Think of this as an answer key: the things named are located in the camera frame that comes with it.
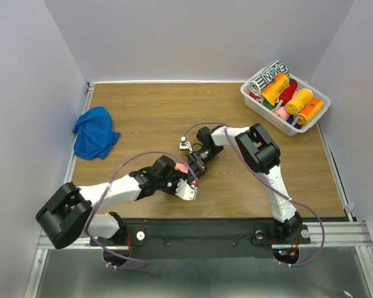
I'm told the black white striped towel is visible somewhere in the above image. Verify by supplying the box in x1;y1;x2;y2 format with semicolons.
248;60;290;95

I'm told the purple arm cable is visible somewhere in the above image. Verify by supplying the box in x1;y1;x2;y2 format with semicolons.
84;151;199;270
183;122;326;268

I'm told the white plastic basket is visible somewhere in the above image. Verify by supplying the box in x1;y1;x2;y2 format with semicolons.
241;68;331;136

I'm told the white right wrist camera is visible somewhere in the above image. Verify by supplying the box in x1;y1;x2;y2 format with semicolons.
179;136;193;151

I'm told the blue towel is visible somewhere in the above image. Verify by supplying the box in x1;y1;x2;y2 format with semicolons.
72;106;121;160

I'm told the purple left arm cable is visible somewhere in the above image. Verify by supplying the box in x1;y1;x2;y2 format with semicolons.
84;151;199;270

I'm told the green rolled towel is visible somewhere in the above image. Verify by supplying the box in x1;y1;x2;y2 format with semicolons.
262;100;274;110

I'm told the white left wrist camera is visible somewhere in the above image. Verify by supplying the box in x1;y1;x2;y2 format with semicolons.
175;179;198;201

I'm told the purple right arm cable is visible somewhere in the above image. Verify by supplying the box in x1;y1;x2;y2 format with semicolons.
183;122;326;268

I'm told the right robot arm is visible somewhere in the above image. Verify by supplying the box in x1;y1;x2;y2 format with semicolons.
180;123;302;242

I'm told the aluminium frame rail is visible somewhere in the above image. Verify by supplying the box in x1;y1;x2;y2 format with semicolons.
37;220;373;249

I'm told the pink rolled towel in basket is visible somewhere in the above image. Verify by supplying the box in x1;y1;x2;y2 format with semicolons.
272;106;291;121

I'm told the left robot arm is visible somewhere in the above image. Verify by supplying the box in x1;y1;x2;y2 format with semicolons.
35;156;197;249

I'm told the orange rolled towel purple spot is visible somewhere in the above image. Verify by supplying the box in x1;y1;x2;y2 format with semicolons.
294;98;325;127

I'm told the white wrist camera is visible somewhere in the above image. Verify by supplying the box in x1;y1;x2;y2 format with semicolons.
175;179;198;201
179;136;193;151

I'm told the pink towel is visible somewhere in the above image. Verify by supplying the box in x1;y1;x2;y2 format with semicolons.
175;163;198;187
272;106;291;121

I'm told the red rolled towel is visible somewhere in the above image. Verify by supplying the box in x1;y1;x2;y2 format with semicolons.
278;79;298;106

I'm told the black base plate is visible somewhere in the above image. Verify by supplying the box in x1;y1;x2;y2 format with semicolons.
51;219;311;261

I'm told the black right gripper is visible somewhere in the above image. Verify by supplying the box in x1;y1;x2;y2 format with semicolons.
186;145;223;183

